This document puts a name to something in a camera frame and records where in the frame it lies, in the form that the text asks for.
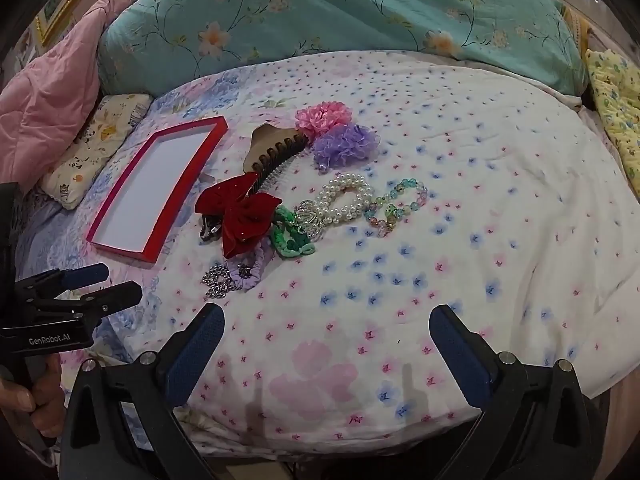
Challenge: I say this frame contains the gold picture frame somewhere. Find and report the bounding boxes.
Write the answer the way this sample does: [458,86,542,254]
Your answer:
[35,0,121,46]

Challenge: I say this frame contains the purple flower hair tie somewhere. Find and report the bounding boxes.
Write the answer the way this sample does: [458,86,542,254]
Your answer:
[312,124,379,169]

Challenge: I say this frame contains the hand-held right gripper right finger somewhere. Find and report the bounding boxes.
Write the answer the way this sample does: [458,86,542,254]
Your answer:
[429,304,608,480]

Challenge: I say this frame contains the red shallow box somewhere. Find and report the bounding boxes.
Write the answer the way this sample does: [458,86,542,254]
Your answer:
[86,116,229,264]

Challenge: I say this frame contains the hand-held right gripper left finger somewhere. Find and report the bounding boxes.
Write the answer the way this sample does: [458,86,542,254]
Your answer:
[60,302,226,480]

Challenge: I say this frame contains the yellow cartoon blanket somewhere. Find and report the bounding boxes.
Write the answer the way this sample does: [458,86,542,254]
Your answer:
[582,49,640,196]

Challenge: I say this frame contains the brown hair claw clip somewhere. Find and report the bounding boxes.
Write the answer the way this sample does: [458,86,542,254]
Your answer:
[242,122,308,186]

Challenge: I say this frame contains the pink flower hair tie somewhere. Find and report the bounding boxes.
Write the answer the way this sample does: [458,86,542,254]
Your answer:
[295,101,350,141]

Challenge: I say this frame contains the pink blanket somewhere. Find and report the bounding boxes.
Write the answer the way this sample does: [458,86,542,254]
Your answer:
[0,0,133,196]

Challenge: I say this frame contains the pearl bracelet with crown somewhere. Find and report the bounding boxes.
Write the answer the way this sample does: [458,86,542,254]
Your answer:
[295,172,375,239]

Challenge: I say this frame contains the green hair tie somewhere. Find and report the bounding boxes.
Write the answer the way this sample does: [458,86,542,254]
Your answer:
[270,205,317,260]

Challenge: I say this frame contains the pink blue floral bedsheet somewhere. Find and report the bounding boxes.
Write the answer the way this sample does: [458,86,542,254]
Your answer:
[12,67,251,371]

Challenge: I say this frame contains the teal floral pillow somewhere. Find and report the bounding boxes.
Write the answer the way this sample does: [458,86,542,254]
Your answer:
[97,0,591,98]

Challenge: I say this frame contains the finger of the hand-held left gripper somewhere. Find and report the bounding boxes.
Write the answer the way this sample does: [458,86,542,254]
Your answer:
[15,262,110,306]
[30,281,144,321]

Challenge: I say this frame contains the red hair claw clip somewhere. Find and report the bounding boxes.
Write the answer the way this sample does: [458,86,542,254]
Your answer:
[195,172,284,259]

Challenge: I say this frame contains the coloured glass bead bracelet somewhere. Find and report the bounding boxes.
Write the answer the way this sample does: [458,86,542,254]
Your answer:
[363,177,429,234]

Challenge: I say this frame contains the black comb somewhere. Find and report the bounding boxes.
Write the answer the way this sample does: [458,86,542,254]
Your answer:
[250,152,304,196]

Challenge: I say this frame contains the cartoon animal pillow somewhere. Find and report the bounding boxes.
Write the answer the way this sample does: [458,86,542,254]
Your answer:
[40,94,153,211]

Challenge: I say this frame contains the purple scrunchie with organza flower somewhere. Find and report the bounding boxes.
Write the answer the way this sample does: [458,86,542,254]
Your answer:
[202,250,276,302]

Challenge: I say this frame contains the person's left hand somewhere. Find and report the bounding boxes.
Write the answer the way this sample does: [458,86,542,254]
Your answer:
[0,352,67,443]

